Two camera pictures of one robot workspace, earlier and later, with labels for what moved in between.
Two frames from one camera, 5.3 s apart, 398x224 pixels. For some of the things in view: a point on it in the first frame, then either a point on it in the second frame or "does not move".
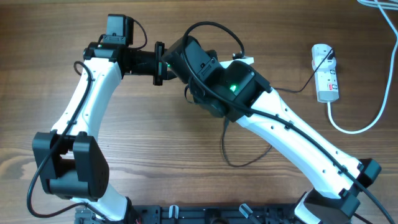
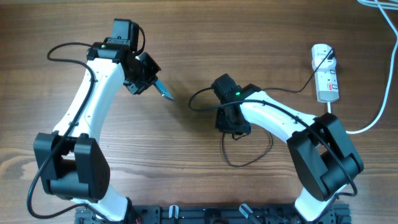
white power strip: [326, 74] does not move
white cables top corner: [390, 4] does not move
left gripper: [160, 72] → [152, 70]
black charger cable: [263, 154] does not move
